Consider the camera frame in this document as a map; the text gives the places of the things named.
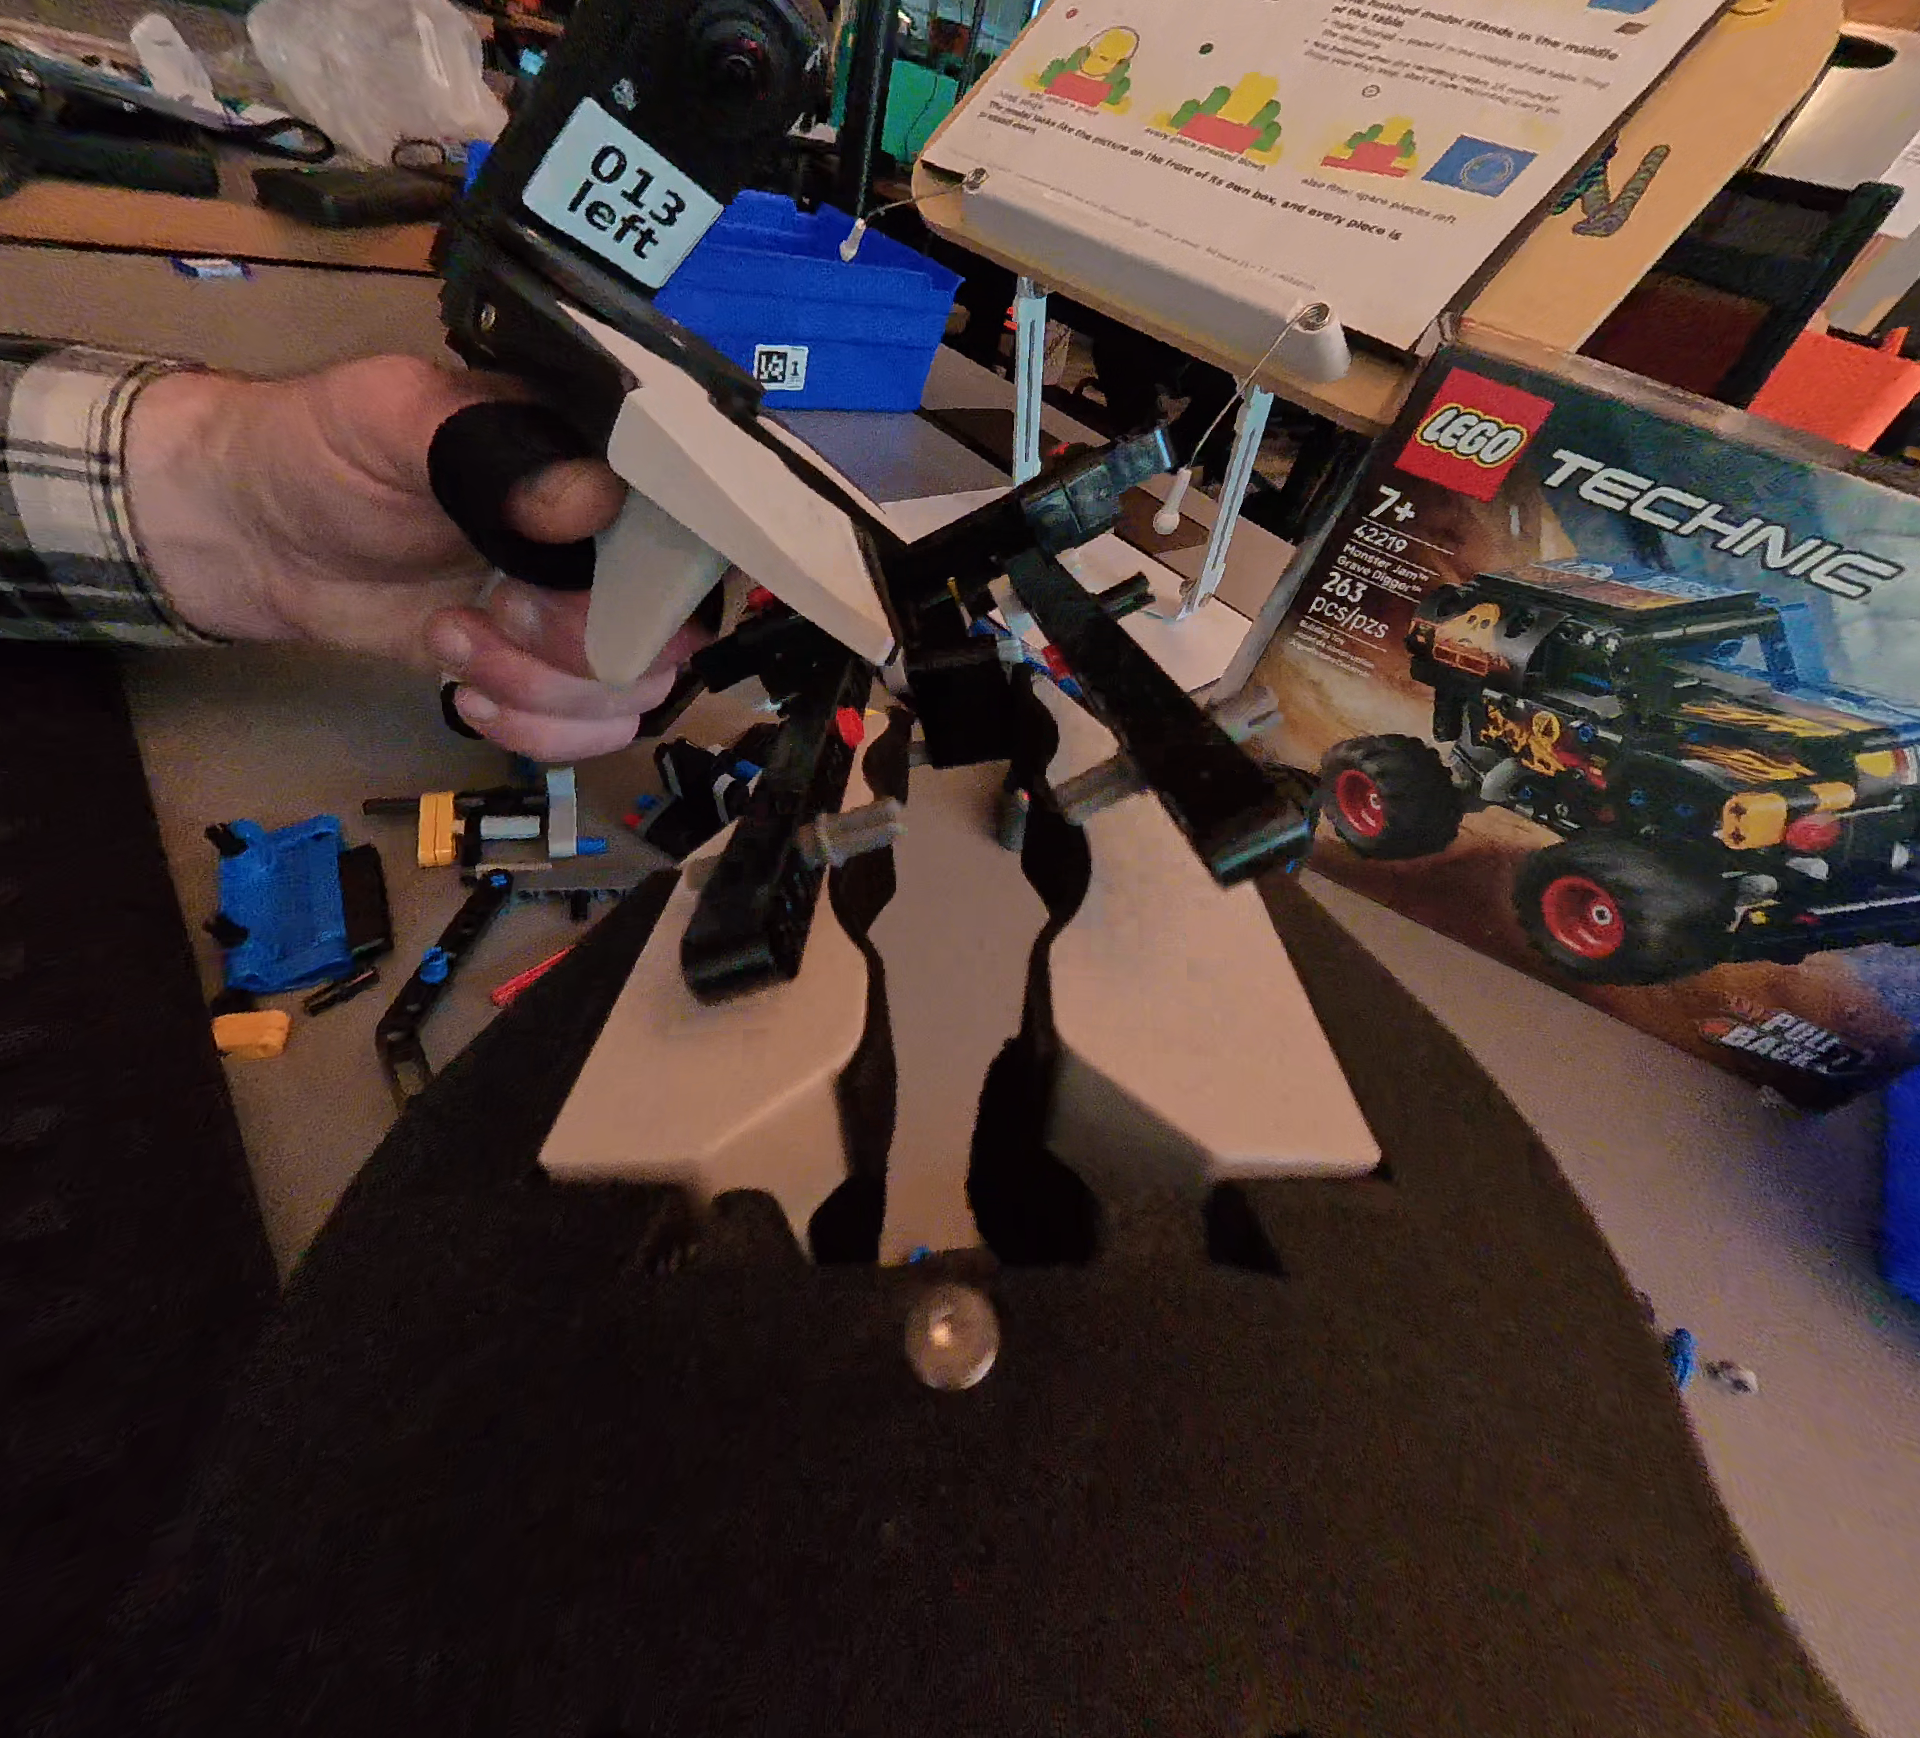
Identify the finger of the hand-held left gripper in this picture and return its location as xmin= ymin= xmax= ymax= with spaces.
xmin=760 ymin=407 xmax=1012 ymax=542
xmin=609 ymin=373 xmax=903 ymax=665

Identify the monster truck toy set box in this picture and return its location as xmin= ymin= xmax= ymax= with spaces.
xmin=1261 ymin=344 xmax=1920 ymax=1111

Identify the wooden table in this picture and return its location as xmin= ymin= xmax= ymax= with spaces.
xmin=0 ymin=150 xmax=480 ymax=360

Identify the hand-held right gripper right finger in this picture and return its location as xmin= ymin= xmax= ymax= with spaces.
xmin=1005 ymin=749 xmax=1382 ymax=1256

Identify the printed instruction sheet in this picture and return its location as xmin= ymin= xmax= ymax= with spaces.
xmin=959 ymin=0 xmax=1875 ymax=211

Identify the light grey desk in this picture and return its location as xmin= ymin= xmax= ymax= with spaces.
xmin=0 ymin=240 xmax=1920 ymax=1738

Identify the yellow black toy assembly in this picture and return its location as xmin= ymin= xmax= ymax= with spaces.
xmin=365 ymin=786 xmax=587 ymax=870

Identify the person's left hand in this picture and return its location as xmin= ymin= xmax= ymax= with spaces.
xmin=122 ymin=349 xmax=723 ymax=764

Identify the black toy truck chassis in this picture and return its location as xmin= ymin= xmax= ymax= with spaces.
xmin=676 ymin=420 xmax=1321 ymax=1006

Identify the blue plastic storage bin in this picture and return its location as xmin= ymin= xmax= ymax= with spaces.
xmin=646 ymin=189 xmax=967 ymax=415

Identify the blue toy panel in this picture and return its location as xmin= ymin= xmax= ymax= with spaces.
xmin=205 ymin=815 xmax=357 ymax=997

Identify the black toy block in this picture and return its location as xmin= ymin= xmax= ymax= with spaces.
xmin=336 ymin=845 xmax=399 ymax=976

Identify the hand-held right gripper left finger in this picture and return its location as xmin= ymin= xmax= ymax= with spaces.
xmin=540 ymin=779 xmax=903 ymax=1256

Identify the blue plastic tray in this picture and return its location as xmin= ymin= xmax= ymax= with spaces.
xmin=1880 ymin=1065 xmax=1920 ymax=1306

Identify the black angled toy beam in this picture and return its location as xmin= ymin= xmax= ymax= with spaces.
xmin=376 ymin=875 xmax=517 ymax=1096

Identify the white document stand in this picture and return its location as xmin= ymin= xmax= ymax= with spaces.
xmin=917 ymin=0 xmax=1920 ymax=704

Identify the clear plastic bag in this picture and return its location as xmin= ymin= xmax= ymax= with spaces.
xmin=247 ymin=0 xmax=496 ymax=166

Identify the black studded mat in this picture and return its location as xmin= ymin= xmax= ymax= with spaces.
xmin=0 ymin=644 xmax=287 ymax=1738

